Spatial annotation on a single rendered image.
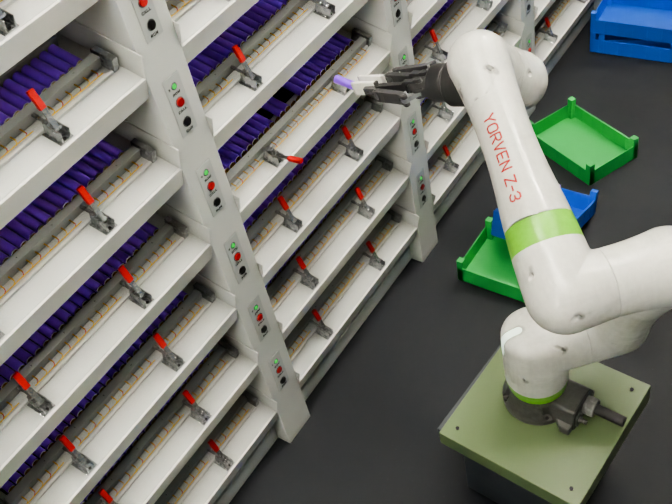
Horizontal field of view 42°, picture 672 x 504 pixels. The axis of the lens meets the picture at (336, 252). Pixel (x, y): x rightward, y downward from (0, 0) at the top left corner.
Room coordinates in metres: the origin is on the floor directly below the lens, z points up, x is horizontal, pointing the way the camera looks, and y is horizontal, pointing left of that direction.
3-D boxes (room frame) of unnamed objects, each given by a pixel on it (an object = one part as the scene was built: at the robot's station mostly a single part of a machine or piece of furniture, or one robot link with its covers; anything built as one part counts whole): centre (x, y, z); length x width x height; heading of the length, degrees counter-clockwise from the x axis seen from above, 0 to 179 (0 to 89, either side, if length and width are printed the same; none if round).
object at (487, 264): (1.67, -0.50, 0.04); 0.30 x 0.20 x 0.08; 46
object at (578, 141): (2.12, -0.85, 0.04); 0.30 x 0.20 x 0.08; 22
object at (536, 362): (1.04, -0.35, 0.48); 0.16 x 0.13 x 0.19; 90
